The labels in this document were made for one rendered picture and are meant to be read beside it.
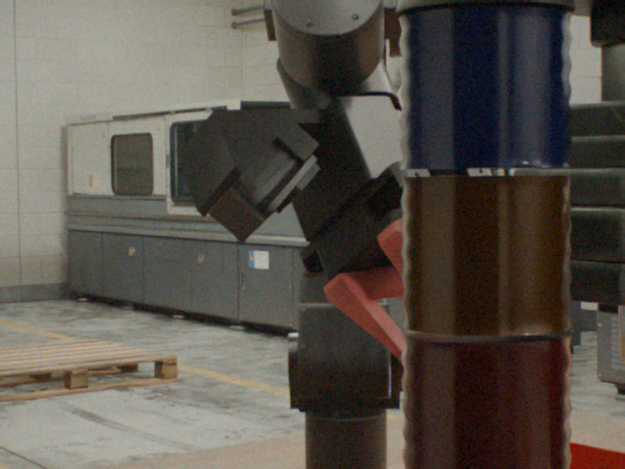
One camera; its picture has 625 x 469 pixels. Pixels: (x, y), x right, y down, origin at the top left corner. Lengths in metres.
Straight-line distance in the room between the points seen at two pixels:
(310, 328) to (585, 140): 0.43
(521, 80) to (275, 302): 8.79
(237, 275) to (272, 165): 8.82
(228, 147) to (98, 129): 10.92
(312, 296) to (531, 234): 0.67
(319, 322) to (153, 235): 9.65
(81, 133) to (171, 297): 2.17
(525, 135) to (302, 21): 0.38
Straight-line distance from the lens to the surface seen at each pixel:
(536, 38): 0.28
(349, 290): 0.68
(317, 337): 0.94
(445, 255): 0.28
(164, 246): 10.43
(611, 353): 6.69
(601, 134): 0.54
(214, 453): 1.20
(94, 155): 11.63
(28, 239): 12.11
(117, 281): 11.22
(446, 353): 0.28
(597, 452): 0.95
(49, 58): 12.23
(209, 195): 0.65
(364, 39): 0.65
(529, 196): 0.28
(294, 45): 0.66
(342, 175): 0.68
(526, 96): 0.28
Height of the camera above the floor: 1.16
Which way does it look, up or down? 3 degrees down
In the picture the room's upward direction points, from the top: 1 degrees counter-clockwise
